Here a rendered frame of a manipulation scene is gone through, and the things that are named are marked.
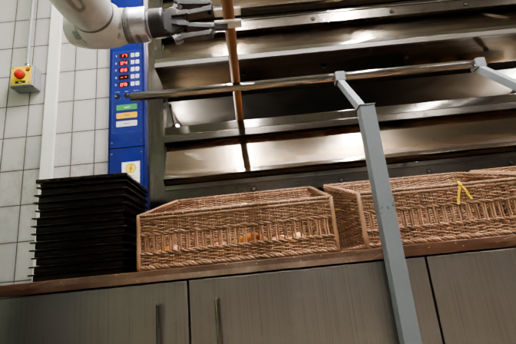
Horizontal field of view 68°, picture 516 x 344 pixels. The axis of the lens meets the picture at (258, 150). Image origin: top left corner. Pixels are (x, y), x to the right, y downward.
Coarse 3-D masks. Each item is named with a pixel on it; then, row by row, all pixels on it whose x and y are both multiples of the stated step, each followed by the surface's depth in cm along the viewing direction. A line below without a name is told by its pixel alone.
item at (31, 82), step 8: (24, 72) 168; (32, 72) 169; (40, 72) 175; (16, 80) 168; (24, 80) 167; (32, 80) 168; (40, 80) 174; (16, 88) 169; (24, 88) 170; (32, 88) 170; (40, 88) 173
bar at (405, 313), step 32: (416, 64) 132; (448, 64) 131; (480, 64) 130; (160, 96) 131; (352, 96) 115; (384, 160) 99; (384, 192) 96; (384, 224) 94; (384, 256) 95; (416, 320) 88
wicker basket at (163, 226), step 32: (256, 192) 155; (288, 192) 154; (320, 192) 122; (160, 224) 106; (192, 224) 107; (224, 224) 106; (256, 224) 106; (288, 224) 147; (320, 224) 130; (160, 256) 104; (192, 256) 104; (224, 256) 103; (256, 256) 103
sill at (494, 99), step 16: (496, 96) 168; (512, 96) 168; (320, 112) 168; (336, 112) 167; (352, 112) 167; (384, 112) 167; (400, 112) 167; (176, 128) 167; (192, 128) 167; (208, 128) 167; (224, 128) 166; (240, 128) 166
